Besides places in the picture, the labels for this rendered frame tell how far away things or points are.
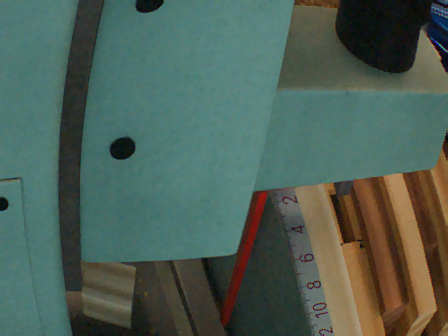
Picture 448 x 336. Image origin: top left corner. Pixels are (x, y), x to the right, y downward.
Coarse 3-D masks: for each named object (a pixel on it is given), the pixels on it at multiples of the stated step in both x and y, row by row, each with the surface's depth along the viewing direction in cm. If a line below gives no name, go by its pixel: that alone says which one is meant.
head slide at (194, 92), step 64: (128, 0) 37; (192, 0) 38; (256, 0) 39; (128, 64) 40; (192, 64) 41; (256, 64) 42; (128, 128) 43; (192, 128) 44; (256, 128) 45; (128, 192) 46; (192, 192) 47; (128, 256) 49; (192, 256) 50
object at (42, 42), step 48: (0, 0) 29; (48, 0) 30; (0, 48) 31; (48, 48) 32; (0, 96) 33; (48, 96) 34; (0, 144) 35; (48, 144) 36; (0, 192) 37; (48, 192) 38; (0, 240) 39; (48, 240) 41; (0, 288) 42; (48, 288) 43
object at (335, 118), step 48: (288, 48) 51; (336, 48) 52; (432, 48) 54; (288, 96) 49; (336, 96) 50; (384, 96) 50; (432, 96) 51; (288, 144) 52; (336, 144) 52; (384, 144) 53; (432, 144) 55
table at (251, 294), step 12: (240, 240) 66; (252, 252) 64; (228, 264) 69; (252, 264) 64; (228, 276) 70; (252, 276) 64; (240, 288) 67; (252, 288) 64; (240, 300) 67; (252, 300) 65; (264, 300) 62; (240, 312) 68; (252, 312) 65; (264, 312) 62; (252, 324) 65; (264, 324) 62
